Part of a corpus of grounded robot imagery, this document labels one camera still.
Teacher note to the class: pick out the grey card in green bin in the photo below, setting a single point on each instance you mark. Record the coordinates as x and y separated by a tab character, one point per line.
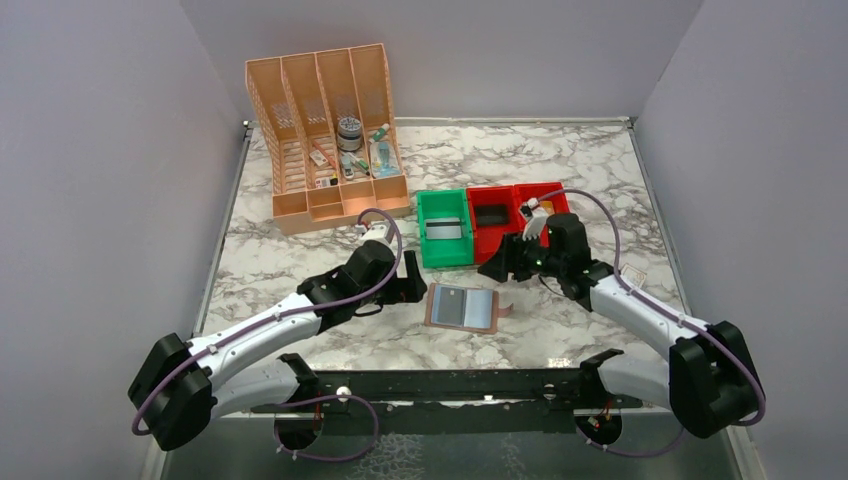
446	228

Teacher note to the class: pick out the green marker pen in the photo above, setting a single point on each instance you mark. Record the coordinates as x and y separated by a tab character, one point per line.
360	165

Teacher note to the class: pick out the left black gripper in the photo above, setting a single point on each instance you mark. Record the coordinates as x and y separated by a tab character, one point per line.
405	286

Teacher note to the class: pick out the red white small packet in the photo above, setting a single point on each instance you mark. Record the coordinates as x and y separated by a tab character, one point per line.
322	158

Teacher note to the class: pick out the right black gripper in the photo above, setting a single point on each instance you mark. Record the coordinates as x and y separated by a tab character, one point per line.
515	263

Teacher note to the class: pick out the red plastic double bin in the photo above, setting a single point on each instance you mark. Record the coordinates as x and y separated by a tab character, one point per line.
487	240

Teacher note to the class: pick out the orange plastic file organizer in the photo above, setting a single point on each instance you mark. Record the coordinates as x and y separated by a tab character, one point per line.
298	100

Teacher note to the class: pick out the small red white box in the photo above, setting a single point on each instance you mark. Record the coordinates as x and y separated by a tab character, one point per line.
633	275

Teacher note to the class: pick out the green plastic bin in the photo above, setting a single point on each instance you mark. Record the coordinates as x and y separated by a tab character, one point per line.
439	204

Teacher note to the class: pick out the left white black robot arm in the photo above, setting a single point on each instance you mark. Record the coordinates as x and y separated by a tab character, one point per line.
184	384

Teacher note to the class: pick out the blue packaged item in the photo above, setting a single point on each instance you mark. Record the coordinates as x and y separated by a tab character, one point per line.
383	160

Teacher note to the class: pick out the black metal base rail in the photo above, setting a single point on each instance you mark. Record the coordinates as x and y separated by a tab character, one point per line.
382	388

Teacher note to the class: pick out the green white glue tube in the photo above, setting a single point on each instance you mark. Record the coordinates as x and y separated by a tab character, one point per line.
380	133

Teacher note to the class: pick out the small round tin can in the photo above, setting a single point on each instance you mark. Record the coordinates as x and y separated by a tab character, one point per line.
349	134

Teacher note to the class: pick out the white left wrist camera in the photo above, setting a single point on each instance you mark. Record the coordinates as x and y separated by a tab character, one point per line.
380	231

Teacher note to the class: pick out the black VIP credit card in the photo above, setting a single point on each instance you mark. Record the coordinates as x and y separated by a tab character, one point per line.
493	215

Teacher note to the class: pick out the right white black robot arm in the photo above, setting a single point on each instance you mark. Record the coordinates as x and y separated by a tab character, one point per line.
708	380

